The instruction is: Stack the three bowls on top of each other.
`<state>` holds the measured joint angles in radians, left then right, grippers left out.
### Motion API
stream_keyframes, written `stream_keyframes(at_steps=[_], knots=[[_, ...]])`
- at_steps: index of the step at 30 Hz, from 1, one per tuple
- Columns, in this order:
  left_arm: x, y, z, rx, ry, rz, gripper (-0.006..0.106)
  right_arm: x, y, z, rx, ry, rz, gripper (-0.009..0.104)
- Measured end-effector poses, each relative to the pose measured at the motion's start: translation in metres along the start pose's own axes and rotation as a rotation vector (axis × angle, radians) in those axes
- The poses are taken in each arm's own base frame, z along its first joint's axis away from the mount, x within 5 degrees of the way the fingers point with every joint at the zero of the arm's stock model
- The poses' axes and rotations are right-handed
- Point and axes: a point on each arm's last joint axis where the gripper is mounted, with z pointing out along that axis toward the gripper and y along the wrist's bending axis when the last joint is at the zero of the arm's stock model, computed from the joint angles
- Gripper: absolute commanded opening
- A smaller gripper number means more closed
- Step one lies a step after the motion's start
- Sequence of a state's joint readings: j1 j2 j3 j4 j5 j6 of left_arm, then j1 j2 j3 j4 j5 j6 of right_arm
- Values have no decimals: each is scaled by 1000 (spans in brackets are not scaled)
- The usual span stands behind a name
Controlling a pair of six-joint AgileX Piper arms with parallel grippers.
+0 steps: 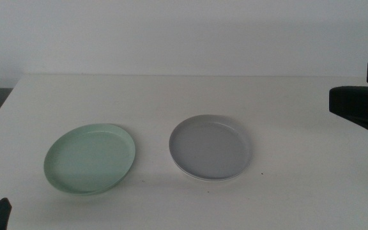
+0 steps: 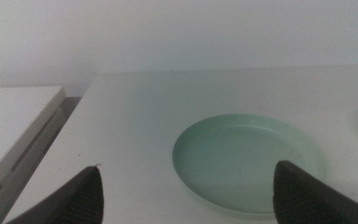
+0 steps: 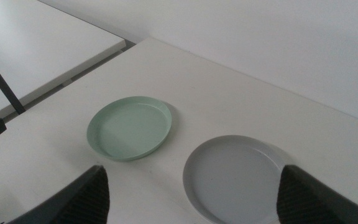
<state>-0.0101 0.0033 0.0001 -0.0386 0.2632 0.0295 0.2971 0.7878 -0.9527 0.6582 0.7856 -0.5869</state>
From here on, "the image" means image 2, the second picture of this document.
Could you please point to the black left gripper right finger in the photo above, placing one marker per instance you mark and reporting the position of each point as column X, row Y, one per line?
column 303, row 199

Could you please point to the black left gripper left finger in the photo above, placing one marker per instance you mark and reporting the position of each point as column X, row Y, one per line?
column 79, row 202

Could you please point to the white side cabinet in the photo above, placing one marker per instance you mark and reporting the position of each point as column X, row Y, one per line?
column 5, row 124

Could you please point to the pale green shallow bowl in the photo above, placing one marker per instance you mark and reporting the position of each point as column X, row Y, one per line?
column 244, row 165

